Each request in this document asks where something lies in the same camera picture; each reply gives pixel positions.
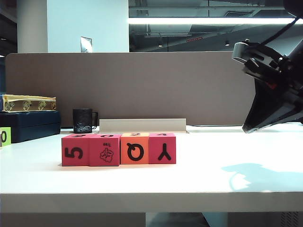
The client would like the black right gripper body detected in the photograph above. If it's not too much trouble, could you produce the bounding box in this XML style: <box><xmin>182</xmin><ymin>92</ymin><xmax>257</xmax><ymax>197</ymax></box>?
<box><xmin>242</xmin><ymin>40</ymin><xmax>303</xmax><ymax>95</ymax></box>

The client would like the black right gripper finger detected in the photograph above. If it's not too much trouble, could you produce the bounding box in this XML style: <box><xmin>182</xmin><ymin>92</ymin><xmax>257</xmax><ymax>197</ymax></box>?
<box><xmin>241</xmin><ymin>79</ymin><xmax>294</xmax><ymax>133</ymax></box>
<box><xmin>260</xmin><ymin>94</ymin><xmax>303</xmax><ymax>130</ymax></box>

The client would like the pink block with Y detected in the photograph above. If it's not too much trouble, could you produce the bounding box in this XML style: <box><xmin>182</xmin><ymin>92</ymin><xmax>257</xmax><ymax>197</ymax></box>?
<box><xmin>148</xmin><ymin>132</ymin><xmax>177</xmax><ymax>165</ymax></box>

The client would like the orange block with Q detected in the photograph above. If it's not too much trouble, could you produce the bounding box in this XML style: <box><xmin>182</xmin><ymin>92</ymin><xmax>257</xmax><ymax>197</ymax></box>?
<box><xmin>120</xmin><ymin>132</ymin><xmax>150</xmax><ymax>165</ymax></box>

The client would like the pink block with tree picture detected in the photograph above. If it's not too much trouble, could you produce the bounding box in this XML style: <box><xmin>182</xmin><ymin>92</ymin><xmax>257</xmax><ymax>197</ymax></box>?
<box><xmin>89</xmin><ymin>133</ymin><xmax>121</xmax><ymax>167</ymax></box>

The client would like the pink block with 5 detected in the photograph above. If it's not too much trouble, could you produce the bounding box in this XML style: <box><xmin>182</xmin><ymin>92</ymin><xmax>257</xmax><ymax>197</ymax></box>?
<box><xmin>61</xmin><ymin>134</ymin><xmax>90</xmax><ymax>167</ymax></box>

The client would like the long ceiling light strip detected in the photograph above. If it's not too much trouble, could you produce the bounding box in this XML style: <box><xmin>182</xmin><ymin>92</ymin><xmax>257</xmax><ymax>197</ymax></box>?
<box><xmin>128</xmin><ymin>17</ymin><xmax>296</xmax><ymax>25</ymax></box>

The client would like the brown desk divider panel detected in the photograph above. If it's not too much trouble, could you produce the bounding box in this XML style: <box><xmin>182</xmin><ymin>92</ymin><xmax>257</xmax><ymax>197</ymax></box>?
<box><xmin>4</xmin><ymin>51</ymin><xmax>261</xmax><ymax>126</ymax></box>

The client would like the black mug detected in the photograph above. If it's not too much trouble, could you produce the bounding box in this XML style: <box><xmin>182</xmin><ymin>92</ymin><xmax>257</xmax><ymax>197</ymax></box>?
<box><xmin>72</xmin><ymin>108</ymin><xmax>99</xmax><ymax>134</ymax></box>

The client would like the dark blue case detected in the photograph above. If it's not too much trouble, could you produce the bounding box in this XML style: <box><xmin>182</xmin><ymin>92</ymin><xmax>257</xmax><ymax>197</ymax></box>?
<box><xmin>0</xmin><ymin>110</ymin><xmax>62</xmax><ymax>144</ymax></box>

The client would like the yellow patterned box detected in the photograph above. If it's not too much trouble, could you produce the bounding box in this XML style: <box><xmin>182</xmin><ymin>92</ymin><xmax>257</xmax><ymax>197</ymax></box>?
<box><xmin>1</xmin><ymin>94</ymin><xmax>57</xmax><ymax>113</ymax></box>

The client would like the green block with 0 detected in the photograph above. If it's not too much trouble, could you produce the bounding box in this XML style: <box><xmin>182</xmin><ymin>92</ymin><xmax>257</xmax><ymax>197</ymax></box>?
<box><xmin>0</xmin><ymin>127</ymin><xmax>12</xmax><ymax>147</ymax></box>

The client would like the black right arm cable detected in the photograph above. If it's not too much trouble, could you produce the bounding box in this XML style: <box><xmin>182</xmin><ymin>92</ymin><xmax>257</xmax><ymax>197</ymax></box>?
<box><xmin>260</xmin><ymin>17</ymin><xmax>299</xmax><ymax>45</ymax></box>

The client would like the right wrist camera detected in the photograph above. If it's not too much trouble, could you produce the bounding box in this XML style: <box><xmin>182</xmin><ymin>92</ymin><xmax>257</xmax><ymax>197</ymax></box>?
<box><xmin>232</xmin><ymin>39</ymin><xmax>285</xmax><ymax>71</ymax></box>

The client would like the beige cable tray cover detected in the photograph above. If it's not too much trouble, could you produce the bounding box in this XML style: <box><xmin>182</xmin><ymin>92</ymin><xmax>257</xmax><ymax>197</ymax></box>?
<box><xmin>98</xmin><ymin>118</ymin><xmax>190</xmax><ymax>134</ymax></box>

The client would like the white wall notice sign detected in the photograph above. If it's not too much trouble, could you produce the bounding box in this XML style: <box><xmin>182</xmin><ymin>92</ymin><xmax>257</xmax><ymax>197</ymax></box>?
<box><xmin>80</xmin><ymin>36</ymin><xmax>93</xmax><ymax>53</ymax></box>

